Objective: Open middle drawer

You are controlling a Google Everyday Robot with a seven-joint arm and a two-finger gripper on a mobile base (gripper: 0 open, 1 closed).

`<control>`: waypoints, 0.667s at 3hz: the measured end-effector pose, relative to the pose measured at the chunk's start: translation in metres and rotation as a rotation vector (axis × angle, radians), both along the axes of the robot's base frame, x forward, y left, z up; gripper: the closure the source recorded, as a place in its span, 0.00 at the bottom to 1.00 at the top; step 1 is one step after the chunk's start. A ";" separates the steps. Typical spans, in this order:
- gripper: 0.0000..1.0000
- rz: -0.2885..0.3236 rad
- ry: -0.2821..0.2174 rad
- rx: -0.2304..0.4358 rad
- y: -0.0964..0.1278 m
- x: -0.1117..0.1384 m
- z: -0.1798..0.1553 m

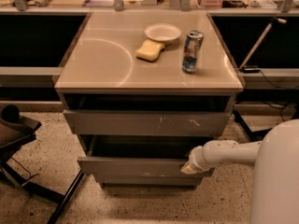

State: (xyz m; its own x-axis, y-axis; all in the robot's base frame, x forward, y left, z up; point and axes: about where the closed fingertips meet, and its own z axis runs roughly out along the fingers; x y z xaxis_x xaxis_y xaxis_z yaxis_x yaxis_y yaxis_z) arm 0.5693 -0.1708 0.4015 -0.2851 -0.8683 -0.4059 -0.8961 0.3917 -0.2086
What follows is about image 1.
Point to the grey drawer cabinet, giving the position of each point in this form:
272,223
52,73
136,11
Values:
103,74

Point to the blue silver drink can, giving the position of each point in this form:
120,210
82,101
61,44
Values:
193,43

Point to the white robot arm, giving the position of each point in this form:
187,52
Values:
275,159

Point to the black stand right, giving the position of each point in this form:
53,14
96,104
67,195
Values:
258,120

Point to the grey top drawer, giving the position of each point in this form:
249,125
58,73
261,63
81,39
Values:
149,123

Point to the grey bottom drawer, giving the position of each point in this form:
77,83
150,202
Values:
151,181

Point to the white pole with base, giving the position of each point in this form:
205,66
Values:
260,39

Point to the white bowl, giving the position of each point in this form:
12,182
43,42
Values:
162,32

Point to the black stand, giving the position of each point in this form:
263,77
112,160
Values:
16,131
258,120

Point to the black stand left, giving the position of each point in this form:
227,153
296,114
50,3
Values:
16,131

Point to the yellow sponge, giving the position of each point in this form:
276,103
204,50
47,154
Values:
149,50

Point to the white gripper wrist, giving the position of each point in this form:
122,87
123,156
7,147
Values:
197,160

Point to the grey drawer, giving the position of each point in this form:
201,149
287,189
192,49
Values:
151,181
112,158
149,123

